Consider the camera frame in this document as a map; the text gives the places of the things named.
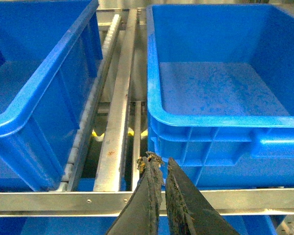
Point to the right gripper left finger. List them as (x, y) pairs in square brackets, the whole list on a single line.
[(140, 216)]

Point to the empty blue plastic bin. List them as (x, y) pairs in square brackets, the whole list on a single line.
[(220, 92)]

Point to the metal front rack rail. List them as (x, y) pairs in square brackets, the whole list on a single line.
[(269, 201)]

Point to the white roller conveyor track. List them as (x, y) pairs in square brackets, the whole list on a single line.
[(78, 154)]

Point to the lower shelf blue bin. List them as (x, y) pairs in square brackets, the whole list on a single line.
[(245, 225)]

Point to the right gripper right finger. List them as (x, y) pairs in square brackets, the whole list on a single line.
[(188, 211)]

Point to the blue plastic bin with buttons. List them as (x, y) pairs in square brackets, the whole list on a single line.
[(49, 57)]

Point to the metal centre guide rail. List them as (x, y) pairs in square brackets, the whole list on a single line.
[(112, 154)]

